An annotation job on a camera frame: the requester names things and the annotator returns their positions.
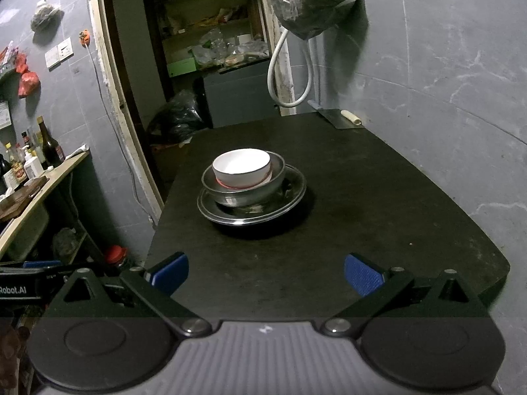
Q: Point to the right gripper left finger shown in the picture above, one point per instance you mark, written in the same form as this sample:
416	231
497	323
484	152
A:
151	289

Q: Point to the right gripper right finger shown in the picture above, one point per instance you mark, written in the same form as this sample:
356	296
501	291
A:
379	290

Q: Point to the deep steel bowl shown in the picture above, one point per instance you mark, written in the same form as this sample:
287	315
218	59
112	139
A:
236	198

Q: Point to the white bowl dark rim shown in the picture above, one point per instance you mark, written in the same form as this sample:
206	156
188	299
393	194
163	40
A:
242	168

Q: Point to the large steel plate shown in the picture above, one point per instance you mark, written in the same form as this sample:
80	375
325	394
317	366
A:
289	194

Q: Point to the person's left hand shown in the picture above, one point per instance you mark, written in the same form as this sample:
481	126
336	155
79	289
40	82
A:
12	343

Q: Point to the red capped bottle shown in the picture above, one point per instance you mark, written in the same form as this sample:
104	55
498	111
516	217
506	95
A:
116	255

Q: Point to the wooden side counter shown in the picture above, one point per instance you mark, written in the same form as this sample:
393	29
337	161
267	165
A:
53	179

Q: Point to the white condiment bottle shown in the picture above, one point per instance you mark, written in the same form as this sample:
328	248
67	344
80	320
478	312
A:
32	165

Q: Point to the dark sauce bottle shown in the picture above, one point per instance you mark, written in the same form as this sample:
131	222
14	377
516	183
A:
53	152

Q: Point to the black garbage bag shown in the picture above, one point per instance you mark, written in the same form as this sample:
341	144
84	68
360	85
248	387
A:
176	121

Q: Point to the grey cabinet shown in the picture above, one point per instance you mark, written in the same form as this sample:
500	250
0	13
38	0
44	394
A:
239	95

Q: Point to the red plastic bag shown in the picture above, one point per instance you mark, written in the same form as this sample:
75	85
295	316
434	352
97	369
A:
29	80

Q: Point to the green box on shelf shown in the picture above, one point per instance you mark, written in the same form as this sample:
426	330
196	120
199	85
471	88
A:
182	67

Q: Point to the cleaver with pale handle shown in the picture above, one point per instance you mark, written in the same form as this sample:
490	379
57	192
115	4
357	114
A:
340	119

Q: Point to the white wall switch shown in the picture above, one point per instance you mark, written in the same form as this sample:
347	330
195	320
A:
59	53

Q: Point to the orange wall hook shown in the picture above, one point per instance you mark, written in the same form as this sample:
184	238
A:
84	38

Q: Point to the grey bag on wall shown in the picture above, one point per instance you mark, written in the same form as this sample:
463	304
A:
47	16

